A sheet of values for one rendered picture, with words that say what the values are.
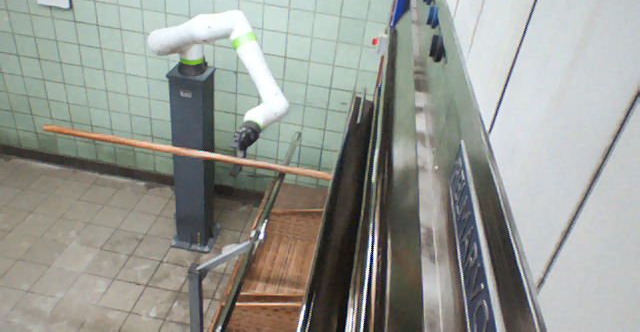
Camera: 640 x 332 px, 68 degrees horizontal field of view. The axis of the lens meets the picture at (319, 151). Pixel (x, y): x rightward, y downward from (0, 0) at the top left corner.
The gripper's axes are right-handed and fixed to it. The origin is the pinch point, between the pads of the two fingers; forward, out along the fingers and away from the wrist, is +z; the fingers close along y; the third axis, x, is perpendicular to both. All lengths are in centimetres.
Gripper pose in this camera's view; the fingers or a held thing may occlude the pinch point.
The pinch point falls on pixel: (233, 160)
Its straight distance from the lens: 194.2
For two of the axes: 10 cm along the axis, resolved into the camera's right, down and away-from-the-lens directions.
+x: -9.8, -1.7, 0.6
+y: -1.1, 8.4, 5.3
